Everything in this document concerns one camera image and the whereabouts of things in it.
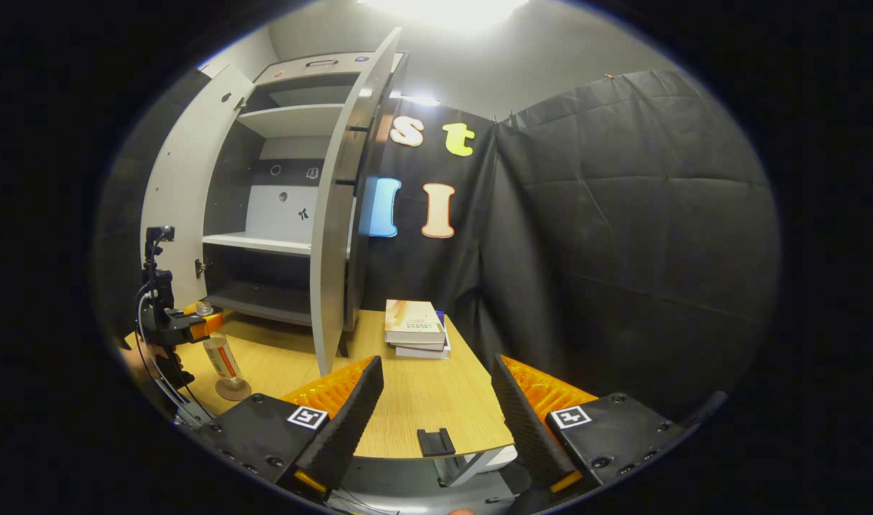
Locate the grey cabinet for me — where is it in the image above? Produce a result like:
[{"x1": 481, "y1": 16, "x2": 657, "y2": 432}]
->
[{"x1": 202, "y1": 50, "x2": 410, "y2": 337}]

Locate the black table clamp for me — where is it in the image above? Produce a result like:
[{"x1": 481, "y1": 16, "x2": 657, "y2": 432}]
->
[{"x1": 416, "y1": 428, "x2": 457, "y2": 457}]

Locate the grey cabinet drawer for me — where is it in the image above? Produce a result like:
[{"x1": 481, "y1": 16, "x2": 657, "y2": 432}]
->
[{"x1": 254, "y1": 51, "x2": 398, "y2": 87}]

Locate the clear bottle with orange label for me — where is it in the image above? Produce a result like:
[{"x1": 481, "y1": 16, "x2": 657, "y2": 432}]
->
[{"x1": 195, "y1": 300, "x2": 245, "y2": 383}]

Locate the large ceiling light panel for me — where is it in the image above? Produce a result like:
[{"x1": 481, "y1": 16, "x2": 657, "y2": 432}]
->
[{"x1": 358, "y1": 0, "x2": 530, "y2": 31}]

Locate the white and orange book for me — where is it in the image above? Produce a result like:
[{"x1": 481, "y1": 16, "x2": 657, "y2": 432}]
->
[{"x1": 384, "y1": 299, "x2": 448, "y2": 345}]

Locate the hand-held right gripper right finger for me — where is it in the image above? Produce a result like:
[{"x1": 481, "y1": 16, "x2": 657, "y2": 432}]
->
[{"x1": 490, "y1": 353, "x2": 695, "y2": 501}]

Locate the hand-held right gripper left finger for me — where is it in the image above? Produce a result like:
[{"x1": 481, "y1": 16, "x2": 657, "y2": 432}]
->
[{"x1": 193, "y1": 355, "x2": 385, "y2": 501}]

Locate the brown round coaster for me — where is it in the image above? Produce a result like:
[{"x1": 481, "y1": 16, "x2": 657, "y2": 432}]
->
[{"x1": 215, "y1": 377, "x2": 253, "y2": 402}]

